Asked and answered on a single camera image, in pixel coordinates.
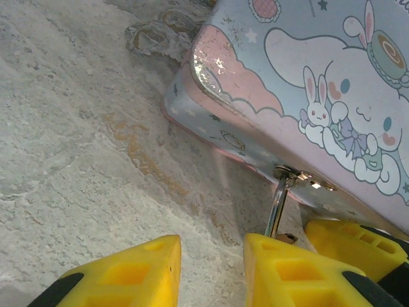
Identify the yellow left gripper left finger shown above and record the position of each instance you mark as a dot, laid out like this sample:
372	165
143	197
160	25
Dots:
128	278

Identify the pastel cartoon tin box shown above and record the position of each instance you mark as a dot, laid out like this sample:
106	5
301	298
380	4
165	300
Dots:
287	80

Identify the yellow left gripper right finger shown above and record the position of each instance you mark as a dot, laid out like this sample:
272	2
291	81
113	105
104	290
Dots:
294	278

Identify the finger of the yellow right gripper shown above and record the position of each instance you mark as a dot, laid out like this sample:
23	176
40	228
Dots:
345	243

